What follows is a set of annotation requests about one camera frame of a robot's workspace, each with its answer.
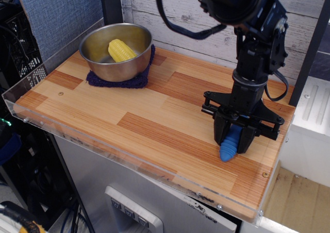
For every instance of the white ribbed box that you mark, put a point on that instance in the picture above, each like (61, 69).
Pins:
(305, 150)

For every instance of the blue handled metal spoon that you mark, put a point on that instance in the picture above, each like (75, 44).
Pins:
(229, 145)

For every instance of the black vertical post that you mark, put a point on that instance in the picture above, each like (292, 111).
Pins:
(311, 53)

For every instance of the yellow toy corn cob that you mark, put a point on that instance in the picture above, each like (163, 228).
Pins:
(119, 51)

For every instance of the black plastic crate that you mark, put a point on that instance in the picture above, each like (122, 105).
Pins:
(19, 50)

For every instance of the silver appliance with buttons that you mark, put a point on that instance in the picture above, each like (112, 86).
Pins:
(106, 187)

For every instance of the clear acrylic table guard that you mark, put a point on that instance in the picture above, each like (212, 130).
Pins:
(158, 131)

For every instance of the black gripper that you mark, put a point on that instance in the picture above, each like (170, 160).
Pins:
(242, 107)

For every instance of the stainless steel bowl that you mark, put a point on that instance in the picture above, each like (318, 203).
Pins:
(94, 49)

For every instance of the dark purple towel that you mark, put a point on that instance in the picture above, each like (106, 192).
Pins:
(138, 82)

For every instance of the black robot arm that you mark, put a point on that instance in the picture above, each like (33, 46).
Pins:
(260, 27)

